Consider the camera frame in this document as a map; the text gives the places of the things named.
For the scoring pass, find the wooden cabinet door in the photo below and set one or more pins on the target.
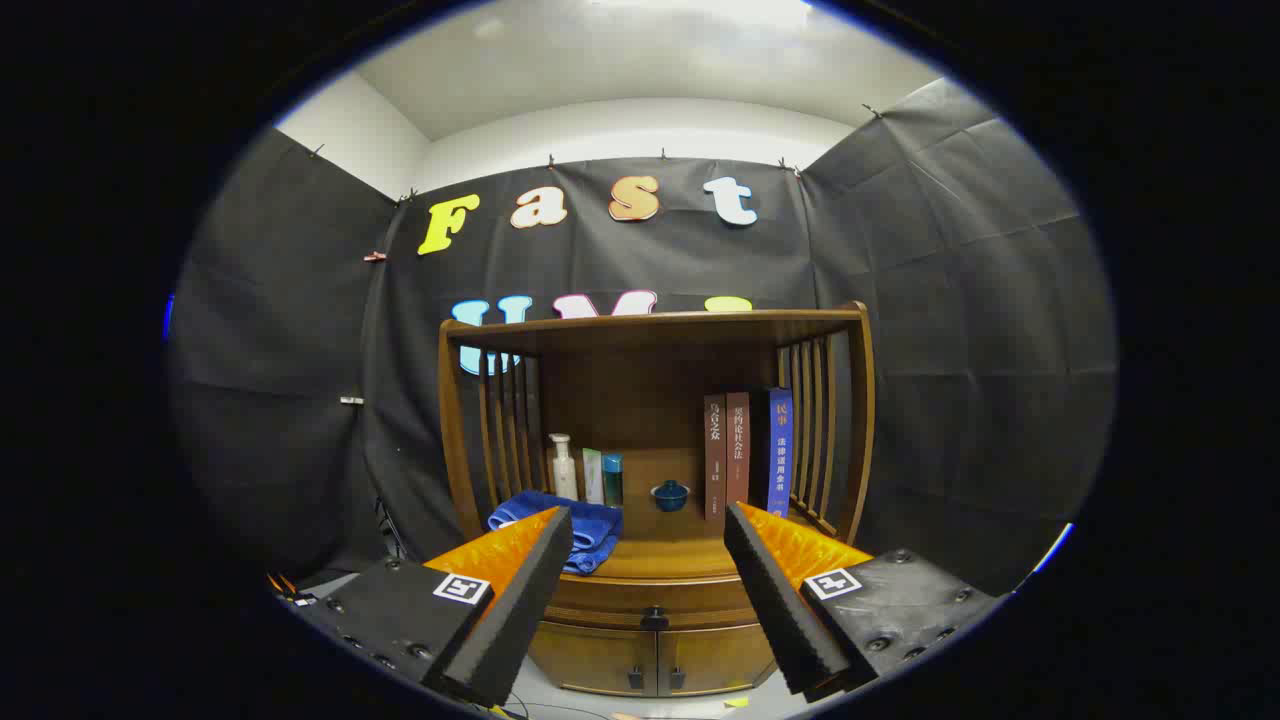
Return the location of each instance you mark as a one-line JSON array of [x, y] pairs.
[[715, 655], [590, 660]]

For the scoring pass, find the wooden countertop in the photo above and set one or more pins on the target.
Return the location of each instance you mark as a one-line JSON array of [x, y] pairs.
[[680, 555]]

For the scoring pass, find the teal capped bottle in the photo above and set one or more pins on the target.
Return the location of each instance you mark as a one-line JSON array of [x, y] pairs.
[[612, 482]]

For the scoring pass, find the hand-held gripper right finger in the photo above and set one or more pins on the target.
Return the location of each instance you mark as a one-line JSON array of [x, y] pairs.
[[775, 610]]

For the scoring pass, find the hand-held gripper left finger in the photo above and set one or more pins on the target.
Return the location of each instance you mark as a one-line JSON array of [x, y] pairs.
[[520, 610]]

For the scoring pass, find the dark brown book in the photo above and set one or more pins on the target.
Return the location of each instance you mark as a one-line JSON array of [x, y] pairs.
[[715, 460]]

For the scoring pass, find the pale green tube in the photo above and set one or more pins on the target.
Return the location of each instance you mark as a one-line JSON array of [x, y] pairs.
[[592, 478]]

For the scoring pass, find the dark blue lidded teacup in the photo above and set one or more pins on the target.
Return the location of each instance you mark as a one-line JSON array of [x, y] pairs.
[[669, 497]]

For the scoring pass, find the reddish brown book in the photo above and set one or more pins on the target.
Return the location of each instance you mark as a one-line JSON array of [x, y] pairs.
[[737, 450]]

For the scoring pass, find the blue book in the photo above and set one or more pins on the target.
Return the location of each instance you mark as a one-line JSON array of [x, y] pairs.
[[778, 450]]

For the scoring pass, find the blue folded towel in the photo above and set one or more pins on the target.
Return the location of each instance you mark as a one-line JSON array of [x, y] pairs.
[[600, 530]]

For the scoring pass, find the wooden drawer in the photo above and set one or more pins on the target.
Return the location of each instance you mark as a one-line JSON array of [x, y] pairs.
[[610, 600]]

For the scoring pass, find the wooden cabinet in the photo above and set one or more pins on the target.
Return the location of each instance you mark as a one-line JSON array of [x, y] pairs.
[[640, 390]]

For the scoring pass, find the white pump bottle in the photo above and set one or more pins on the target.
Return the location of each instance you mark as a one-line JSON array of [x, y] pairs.
[[564, 478]]

